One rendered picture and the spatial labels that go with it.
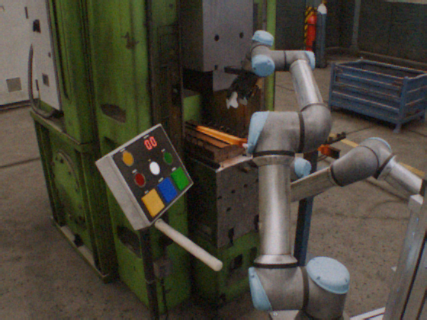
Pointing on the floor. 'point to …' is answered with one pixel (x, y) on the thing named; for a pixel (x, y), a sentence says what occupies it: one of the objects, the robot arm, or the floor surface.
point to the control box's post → (149, 272)
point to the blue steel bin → (379, 91)
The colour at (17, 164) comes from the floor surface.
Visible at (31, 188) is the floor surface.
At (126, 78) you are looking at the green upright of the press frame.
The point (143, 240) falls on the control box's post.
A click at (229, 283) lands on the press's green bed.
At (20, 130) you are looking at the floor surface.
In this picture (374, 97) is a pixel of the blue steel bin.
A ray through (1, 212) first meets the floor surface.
